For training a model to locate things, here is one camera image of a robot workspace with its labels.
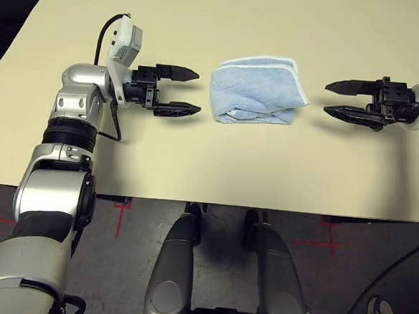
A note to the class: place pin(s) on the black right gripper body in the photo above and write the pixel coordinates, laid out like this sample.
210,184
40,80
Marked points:
396,103

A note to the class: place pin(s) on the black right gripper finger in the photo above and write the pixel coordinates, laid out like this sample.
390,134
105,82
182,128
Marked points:
354,88
356,115

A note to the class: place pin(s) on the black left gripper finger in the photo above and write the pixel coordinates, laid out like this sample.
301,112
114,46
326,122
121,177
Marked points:
177,109
177,74

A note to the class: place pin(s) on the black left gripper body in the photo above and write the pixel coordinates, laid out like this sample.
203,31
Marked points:
142,87

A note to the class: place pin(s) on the light blue terry towel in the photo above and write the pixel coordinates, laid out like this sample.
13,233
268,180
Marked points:
254,88

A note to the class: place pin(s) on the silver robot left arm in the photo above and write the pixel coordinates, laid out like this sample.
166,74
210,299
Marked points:
66,193

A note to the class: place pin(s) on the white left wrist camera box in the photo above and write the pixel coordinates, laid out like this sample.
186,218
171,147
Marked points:
120,46

